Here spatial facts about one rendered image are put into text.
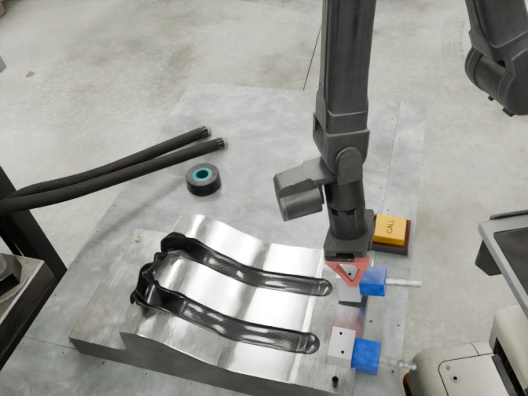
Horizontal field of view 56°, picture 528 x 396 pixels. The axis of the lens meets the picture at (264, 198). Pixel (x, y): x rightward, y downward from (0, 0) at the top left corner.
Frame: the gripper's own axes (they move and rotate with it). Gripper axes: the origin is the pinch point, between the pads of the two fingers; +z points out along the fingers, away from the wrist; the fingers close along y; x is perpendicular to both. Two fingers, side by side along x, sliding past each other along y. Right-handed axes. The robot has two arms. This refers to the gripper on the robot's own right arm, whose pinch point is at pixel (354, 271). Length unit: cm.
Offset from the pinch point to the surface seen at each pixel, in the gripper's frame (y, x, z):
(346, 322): 5.8, -1.0, 6.0
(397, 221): -22.8, 4.6, 7.5
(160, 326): 15.8, -28.6, -0.7
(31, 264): -1, -72, 5
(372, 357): 11.6, 3.8, 6.3
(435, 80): -217, 7, 61
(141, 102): -174, -155, 43
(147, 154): -31, -55, -5
